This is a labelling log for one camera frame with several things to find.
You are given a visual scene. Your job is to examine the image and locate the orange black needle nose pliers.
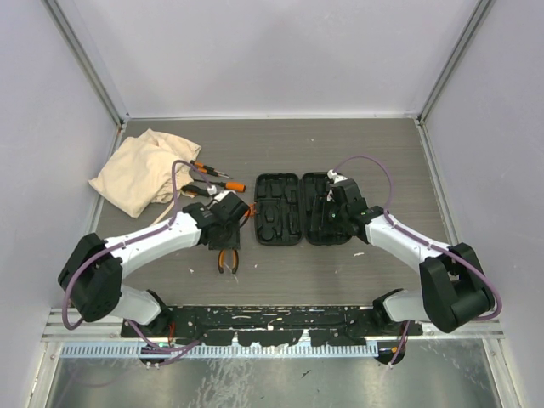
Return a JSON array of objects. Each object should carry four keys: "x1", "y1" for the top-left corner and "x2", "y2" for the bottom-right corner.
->
[{"x1": 217, "y1": 249, "x2": 240, "y2": 275}]

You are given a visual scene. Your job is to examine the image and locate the black plastic tool case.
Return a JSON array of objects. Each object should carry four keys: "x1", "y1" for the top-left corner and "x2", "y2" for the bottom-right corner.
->
[{"x1": 254, "y1": 172, "x2": 350, "y2": 247}]

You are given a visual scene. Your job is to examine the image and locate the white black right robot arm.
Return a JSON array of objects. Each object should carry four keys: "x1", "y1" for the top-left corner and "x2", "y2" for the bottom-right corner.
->
[{"x1": 326, "y1": 176, "x2": 499, "y2": 335}]

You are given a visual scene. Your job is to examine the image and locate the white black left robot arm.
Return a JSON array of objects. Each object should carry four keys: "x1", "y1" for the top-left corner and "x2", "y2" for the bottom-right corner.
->
[{"x1": 58, "y1": 191, "x2": 250, "y2": 337}]

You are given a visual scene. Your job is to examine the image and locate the black orange grip screwdriver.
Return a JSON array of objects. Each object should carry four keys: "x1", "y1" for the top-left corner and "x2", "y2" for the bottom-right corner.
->
[{"x1": 181, "y1": 184, "x2": 210, "y2": 197}]

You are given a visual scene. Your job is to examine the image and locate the small orange black precision screwdriver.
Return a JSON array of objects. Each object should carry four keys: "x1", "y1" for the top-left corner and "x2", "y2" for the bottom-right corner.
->
[{"x1": 190, "y1": 161, "x2": 231, "y2": 179}]

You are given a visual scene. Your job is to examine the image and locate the orange handle black shaft screwdriver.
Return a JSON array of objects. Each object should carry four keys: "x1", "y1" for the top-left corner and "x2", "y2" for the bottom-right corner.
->
[{"x1": 192, "y1": 180, "x2": 247, "y2": 193}]

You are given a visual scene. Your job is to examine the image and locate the beige cloth drawstring bag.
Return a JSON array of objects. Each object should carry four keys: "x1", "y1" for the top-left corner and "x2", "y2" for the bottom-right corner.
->
[{"x1": 89, "y1": 129, "x2": 201, "y2": 218}]

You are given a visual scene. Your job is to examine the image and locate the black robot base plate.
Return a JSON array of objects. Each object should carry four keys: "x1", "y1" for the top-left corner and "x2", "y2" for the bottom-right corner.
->
[{"x1": 139, "y1": 306, "x2": 405, "y2": 347}]

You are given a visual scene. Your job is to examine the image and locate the white slotted cable duct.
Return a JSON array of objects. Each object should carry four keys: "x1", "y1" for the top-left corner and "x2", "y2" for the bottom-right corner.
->
[{"x1": 59, "y1": 341, "x2": 379, "y2": 359}]

